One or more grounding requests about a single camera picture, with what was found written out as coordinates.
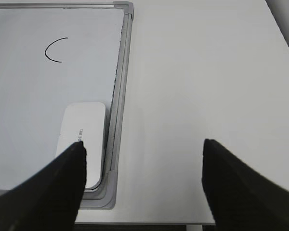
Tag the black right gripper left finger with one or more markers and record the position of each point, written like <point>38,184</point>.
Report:
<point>49,200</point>

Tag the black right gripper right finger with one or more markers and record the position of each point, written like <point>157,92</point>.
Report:
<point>241,199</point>

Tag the white rectangular whiteboard eraser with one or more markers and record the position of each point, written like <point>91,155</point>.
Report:
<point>85,122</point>

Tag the white whiteboard with aluminium frame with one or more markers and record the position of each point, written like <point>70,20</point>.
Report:
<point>53,55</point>

